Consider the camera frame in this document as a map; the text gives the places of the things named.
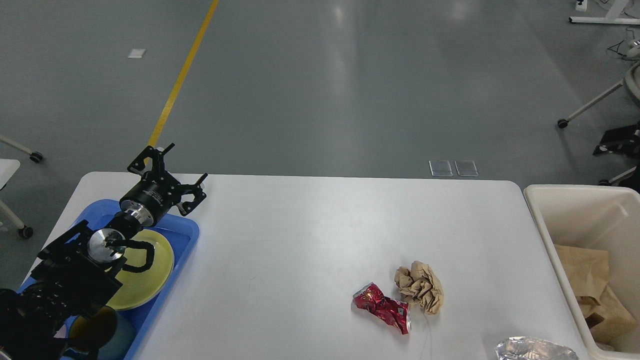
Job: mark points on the beige plastic bin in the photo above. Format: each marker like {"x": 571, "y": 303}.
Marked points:
{"x": 604, "y": 218}

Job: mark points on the white caster leg left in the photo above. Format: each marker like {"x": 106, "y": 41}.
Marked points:
{"x": 34, "y": 156}

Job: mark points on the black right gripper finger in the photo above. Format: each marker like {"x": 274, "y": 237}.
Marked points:
{"x": 623, "y": 140}

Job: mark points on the yellow plastic plate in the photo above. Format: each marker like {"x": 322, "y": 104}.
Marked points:
{"x": 139, "y": 288}

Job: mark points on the clear floor plate left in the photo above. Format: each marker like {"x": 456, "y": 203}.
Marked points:
{"x": 441, "y": 168}

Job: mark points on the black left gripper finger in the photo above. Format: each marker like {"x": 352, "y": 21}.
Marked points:
{"x": 190, "y": 196}
{"x": 150, "y": 165}

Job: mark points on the clear floor plate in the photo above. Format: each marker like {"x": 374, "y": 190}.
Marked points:
{"x": 441, "y": 168}
{"x": 466, "y": 168}

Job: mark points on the teal mug yellow inside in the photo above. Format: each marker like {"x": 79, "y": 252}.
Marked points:
{"x": 107, "y": 335}

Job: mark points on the white desk base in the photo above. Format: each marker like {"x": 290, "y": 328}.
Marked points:
{"x": 615, "y": 14}

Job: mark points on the clear floor plate right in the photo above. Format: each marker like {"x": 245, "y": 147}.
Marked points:
{"x": 466, "y": 168}

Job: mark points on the brown paper ball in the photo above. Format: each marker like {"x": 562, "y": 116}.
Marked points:
{"x": 419, "y": 286}

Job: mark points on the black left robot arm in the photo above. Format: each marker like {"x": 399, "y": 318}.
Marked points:
{"x": 20, "y": 339}

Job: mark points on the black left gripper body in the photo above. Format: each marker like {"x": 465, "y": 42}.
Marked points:
{"x": 151, "y": 198}

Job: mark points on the blue plastic tray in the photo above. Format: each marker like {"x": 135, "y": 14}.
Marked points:
{"x": 175, "y": 235}

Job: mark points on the brown paper bag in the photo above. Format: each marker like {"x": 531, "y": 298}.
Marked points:
{"x": 588, "y": 273}

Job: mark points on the crumpled silver foil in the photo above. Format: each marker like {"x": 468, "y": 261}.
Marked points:
{"x": 532, "y": 348}

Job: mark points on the crushed red can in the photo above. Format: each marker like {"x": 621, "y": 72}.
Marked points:
{"x": 393, "y": 313}

